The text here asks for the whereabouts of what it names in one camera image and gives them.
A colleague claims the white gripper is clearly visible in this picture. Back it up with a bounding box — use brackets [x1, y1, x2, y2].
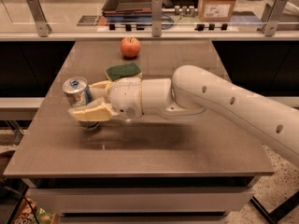
[68, 77, 142, 121]

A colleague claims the silver blue redbull can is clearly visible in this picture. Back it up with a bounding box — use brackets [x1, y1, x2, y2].
[62, 76, 101, 132]

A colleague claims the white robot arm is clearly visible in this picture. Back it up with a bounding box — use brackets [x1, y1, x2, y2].
[69, 65, 299, 166]

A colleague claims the red apple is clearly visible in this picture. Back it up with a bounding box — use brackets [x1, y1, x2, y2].
[121, 37, 141, 58]

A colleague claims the green yellow sponge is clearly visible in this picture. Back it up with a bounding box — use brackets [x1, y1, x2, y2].
[106, 63, 142, 81]

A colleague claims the dark open tray box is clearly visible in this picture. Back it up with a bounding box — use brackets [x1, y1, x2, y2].
[102, 0, 151, 15]

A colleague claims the white table drawer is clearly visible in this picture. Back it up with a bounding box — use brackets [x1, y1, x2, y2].
[29, 187, 254, 214]

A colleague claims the colourful snack bag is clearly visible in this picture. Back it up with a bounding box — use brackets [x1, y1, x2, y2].
[11, 200, 58, 224]

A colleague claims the brown cardboard box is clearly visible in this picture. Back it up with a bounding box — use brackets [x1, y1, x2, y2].
[197, 0, 236, 21]

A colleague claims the left metal glass bracket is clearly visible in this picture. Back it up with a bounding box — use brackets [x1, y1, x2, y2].
[26, 0, 51, 37]

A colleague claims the metal glass bracket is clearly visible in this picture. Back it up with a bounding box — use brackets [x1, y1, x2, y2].
[261, 0, 288, 36]
[26, 0, 51, 37]
[151, 0, 163, 37]

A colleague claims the middle metal glass bracket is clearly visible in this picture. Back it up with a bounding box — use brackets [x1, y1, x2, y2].
[151, 0, 163, 37]

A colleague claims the right metal glass bracket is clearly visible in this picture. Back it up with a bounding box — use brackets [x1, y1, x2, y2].
[261, 0, 288, 36]

